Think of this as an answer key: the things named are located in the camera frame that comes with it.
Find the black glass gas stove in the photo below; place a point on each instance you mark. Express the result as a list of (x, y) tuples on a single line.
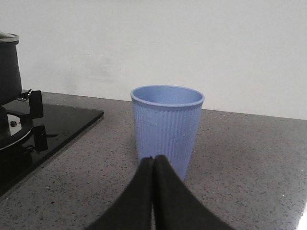
[(59, 125)]

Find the glass pot lid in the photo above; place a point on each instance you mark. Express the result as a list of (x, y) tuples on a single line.
[(8, 38)]

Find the right black pot support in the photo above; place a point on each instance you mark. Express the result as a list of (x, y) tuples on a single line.
[(28, 104)]

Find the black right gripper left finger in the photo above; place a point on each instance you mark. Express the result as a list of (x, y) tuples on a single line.
[(133, 208)]

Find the dark blue cooking pot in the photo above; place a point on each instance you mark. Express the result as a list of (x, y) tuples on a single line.
[(10, 81)]

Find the right gas burner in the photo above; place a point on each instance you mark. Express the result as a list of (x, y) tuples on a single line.
[(14, 127)]

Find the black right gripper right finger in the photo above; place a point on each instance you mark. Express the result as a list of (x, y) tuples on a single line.
[(175, 207)]

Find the blue ribbed plastic cup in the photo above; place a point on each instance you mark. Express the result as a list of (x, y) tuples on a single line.
[(166, 120)]

